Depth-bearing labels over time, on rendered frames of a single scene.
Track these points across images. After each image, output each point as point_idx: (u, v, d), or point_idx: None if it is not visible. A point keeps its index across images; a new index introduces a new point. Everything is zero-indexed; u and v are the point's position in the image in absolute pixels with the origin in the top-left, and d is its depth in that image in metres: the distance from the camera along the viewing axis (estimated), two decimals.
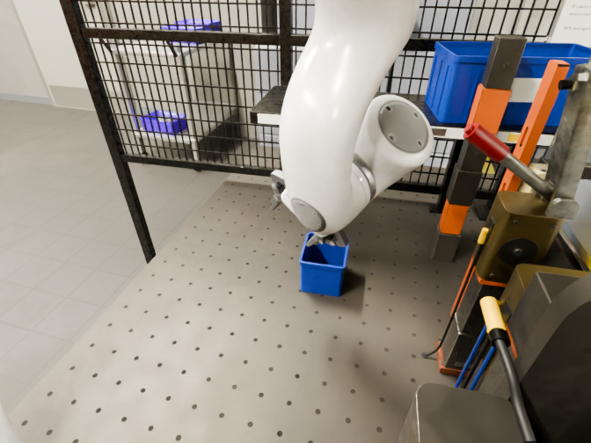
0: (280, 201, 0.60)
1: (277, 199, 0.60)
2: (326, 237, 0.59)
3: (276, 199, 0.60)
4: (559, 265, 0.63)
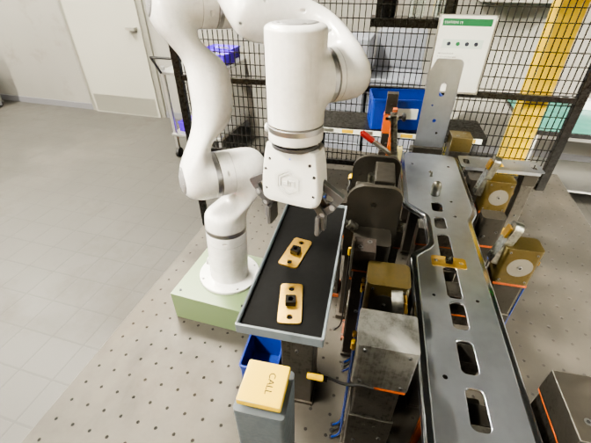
0: None
1: (324, 207, 0.61)
2: None
3: (325, 207, 0.61)
4: None
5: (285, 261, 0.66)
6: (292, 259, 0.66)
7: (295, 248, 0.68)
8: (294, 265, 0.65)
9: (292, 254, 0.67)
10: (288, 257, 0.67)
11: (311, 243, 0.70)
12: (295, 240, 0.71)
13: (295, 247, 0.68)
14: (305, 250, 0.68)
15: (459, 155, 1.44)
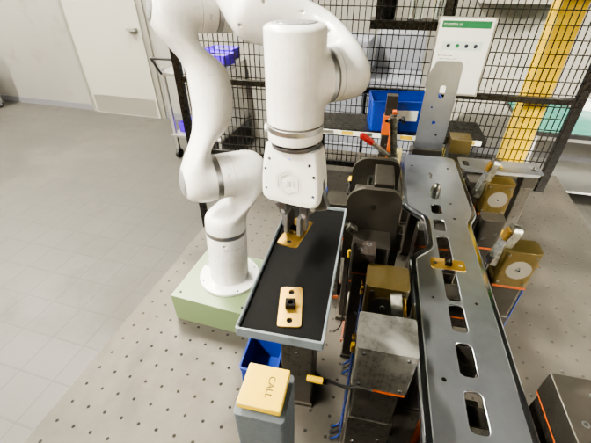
0: None
1: None
2: None
3: None
4: None
5: (284, 241, 0.63)
6: (292, 239, 0.63)
7: (295, 228, 0.65)
8: (294, 244, 0.62)
9: (292, 234, 0.65)
10: (288, 236, 0.64)
11: (312, 222, 0.67)
12: (295, 220, 0.68)
13: (295, 227, 0.65)
14: (306, 229, 0.66)
15: (459, 156, 1.44)
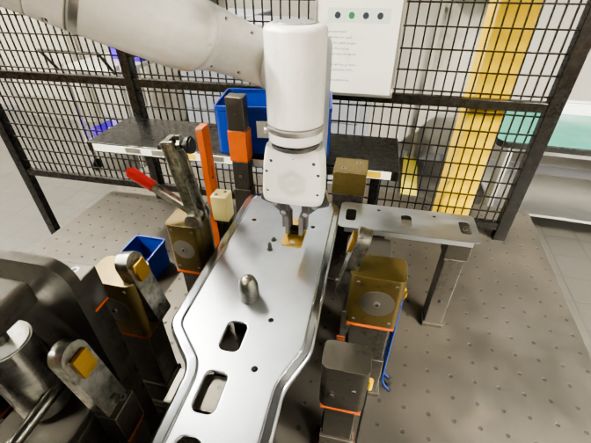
0: (301, 211, 0.63)
1: None
2: None
3: None
4: None
5: (287, 242, 0.63)
6: (294, 239, 0.63)
7: (294, 228, 0.65)
8: (297, 244, 0.62)
9: (293, 234, 0.64)
10: (289, 237, 0.64)
11: (309, 221, 0.68)
12: (292, 220, 0.68)
13: (294, 227, 0.65)
14: (305, 228, 0.66)
15: (350, 199, 0.86)
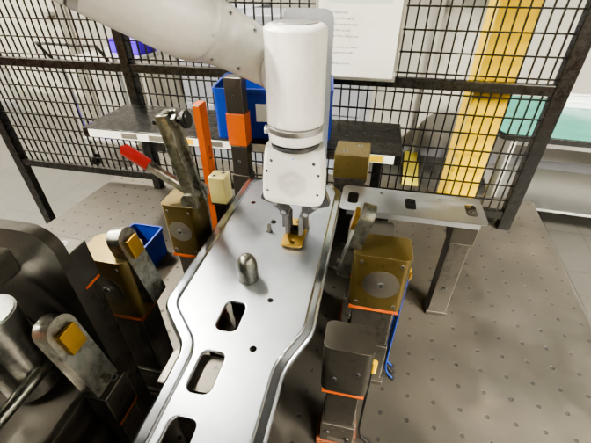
0: (301, 211, 0.63)
1: None
2: None
3: None
4: None
5: (287, 242, 0.63)
6: (294, 239, 0.63)
7: (294, 228, 0.65)
8: (297, 244, 0.62)
9: (293, 234, 0.64)
10: (289, 237, 0.64)
11: (309, 221, 0.68)
12: (292, 220, 0.68)
13: (294, 227, 0.65)
14: (305, 228, 0.66)
15: (352, 183, 0.84)
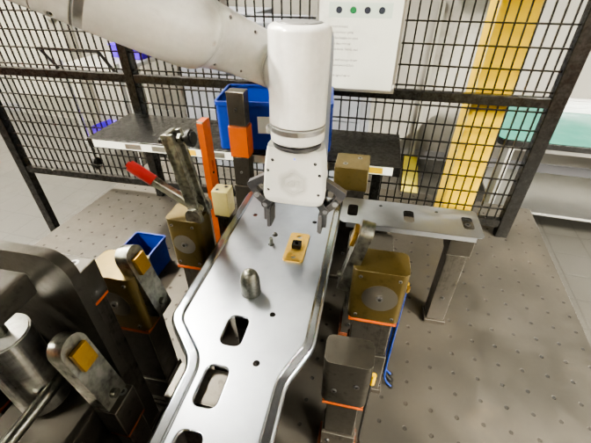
0: None
1: (324, 205, 0.62)
2: None
3: (325, 205, 0.62)
4: None
5: (288, 257, 0.65)
6: (295, 254, 0.65)
7: (295, 243, 0.67)
8: (298, 259, 0.64)
9: (294, 249, 0.67)
10: (290, 252, 0.66)
11: (310, 236, 0.70)
12: (293, 235, 0.70)
13: (295, 242, 0.67)
14: (305, 243, 0.68)
15: (352, 194, 0.86)
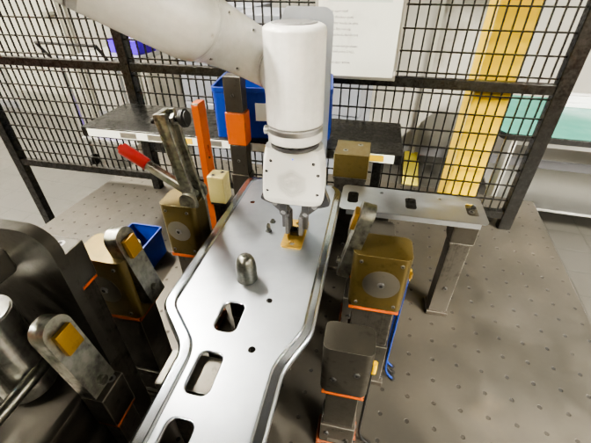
0: (301, 211, 0.63)
1: None
2: None
3: None
4: None
5: (287, 243, 0.62)
6: (294, 241, 0.63)
7: (294, 229, 0.65)
8: (297, 246, 0.62)
9: (293, 236, 0.64)
10: (289, 238, 0.64)
11: None
12: None
13: (294, 228, 0.65)
14: (304, 229, 0.66)
15: (352, 182, 0.83)
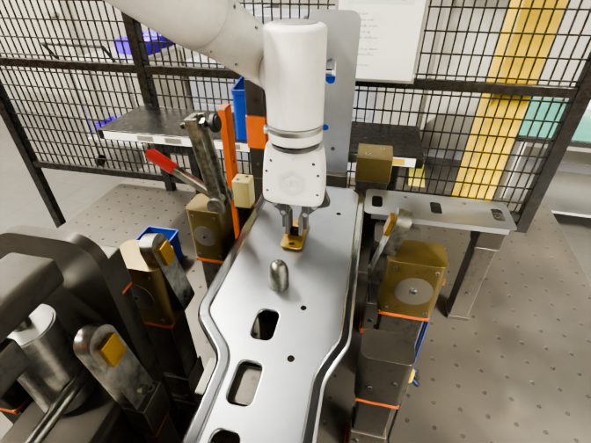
0: (301, 211, 0.63)
1: None
2: None
3: None
4: None
5: (287, 243, 0.62)
6: (294, 241, 0.63)
7: (294, 229, 0.65)
8: (297, 246, 0.62)
9: (293, 236, 0.64)
10: (289, 238, 0.64)
11: None
12: None
13: (294, 228, 0.65)
14: (304, 229, 0.66)
15: (374, 186, 0.83)
